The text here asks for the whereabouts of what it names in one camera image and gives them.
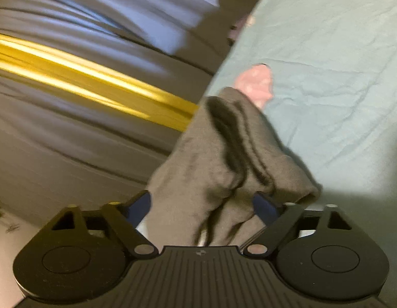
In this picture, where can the yellow curtain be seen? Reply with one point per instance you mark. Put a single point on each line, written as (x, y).
(89, 77)

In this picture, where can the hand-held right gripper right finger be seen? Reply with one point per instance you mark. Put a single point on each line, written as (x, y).
(265, 210)

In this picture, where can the grey curtain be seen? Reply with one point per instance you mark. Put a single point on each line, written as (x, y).
(89, 12)
(73, 141)

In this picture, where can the printed bed sheet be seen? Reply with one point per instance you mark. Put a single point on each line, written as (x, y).
(330, 86)

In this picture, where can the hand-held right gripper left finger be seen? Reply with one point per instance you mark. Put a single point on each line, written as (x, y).
(140, 207)

